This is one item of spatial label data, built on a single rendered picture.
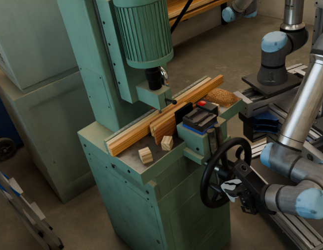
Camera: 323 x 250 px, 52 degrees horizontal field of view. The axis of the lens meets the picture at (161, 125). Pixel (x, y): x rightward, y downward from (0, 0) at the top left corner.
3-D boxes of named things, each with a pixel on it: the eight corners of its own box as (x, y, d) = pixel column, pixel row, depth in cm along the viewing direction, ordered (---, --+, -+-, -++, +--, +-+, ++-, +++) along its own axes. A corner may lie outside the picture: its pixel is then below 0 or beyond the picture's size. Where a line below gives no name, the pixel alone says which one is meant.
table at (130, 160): (160, 199, 114) (157, 187, 110) (109, 162, 134) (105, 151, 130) (261, 116, 143) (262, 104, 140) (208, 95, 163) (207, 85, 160)
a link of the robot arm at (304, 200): (337, 208, 84) (318, 228, 80) (299, 201, 93) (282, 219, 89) (326, 181, 82) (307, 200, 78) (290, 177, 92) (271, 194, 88)
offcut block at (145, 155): (150, 155, 124) (148, 146, 122) (153, 160, 121) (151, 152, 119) (140, 158, 123) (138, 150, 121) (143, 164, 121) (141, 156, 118)
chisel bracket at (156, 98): (161, 113, 130) (158, 95, 125) (138, 102, 139) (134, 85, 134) (174, 105, 134) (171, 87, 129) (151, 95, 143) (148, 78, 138)
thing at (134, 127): (111, 154, 128) (108, 144, 125) (108, 152, 129) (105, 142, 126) (212, 87, 157) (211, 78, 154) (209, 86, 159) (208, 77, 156)
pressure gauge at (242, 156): (240, 165, 153) (240, 153, 148) (233, 162, 156) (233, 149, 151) (248, 158, 156) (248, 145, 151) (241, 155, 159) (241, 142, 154)
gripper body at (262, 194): (240, 212, 104) (270, 219, 93) (230, 189, 102) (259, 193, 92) (256, 198, 107) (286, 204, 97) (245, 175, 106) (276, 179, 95)
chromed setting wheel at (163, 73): (167, 94, 146) (163, 69, 139) (149, 87, 155) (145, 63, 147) (172, 92, 148) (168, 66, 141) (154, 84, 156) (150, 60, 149)
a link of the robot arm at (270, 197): (271, 195, 88) (289, 178, 92) (258, 193, 92) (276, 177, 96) (281, 218, 89) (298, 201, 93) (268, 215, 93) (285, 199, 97)
